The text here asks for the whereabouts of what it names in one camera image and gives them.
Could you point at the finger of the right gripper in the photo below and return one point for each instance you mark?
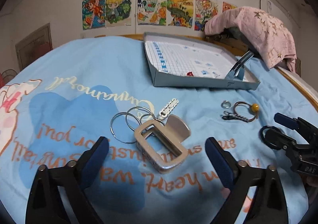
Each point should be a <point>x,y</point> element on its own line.
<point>275,138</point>
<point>285,120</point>

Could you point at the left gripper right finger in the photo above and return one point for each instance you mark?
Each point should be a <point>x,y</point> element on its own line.
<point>268,204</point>

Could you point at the white air conditioner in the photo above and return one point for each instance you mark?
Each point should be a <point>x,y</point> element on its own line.
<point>270,8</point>

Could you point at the small orange face drawing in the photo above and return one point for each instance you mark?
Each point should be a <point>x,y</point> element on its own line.
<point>226,6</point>

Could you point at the beige hair claw clip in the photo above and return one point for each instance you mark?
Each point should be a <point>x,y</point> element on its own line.
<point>171,135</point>

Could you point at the landscape tree drawing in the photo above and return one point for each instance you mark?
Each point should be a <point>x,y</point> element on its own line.
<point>180,12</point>

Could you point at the grey shallow tray box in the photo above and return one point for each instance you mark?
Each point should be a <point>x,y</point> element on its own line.
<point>171,57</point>

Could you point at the brown wall cabinet door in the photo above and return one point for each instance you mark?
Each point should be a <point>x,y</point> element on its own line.
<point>34,46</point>

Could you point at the pink floral cloth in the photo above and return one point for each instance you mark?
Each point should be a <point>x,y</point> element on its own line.
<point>266,33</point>

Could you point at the silver ring hoops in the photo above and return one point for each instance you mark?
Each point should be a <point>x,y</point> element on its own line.
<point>133,118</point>

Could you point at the red white poster drawing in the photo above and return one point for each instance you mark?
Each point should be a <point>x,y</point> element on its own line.
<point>204,11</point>

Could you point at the white wavy hair clip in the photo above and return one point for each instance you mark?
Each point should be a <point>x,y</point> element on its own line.
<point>167,109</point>

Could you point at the light blue cartoon bedsheet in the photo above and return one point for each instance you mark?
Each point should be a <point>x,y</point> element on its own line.
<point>57,108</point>

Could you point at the mermaid drawing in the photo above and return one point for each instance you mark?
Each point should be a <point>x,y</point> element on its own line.
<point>93,14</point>

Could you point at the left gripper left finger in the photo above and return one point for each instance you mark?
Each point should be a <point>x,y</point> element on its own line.
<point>45,205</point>

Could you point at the blond boy drawing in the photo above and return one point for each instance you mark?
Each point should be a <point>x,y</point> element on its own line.
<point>118,13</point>

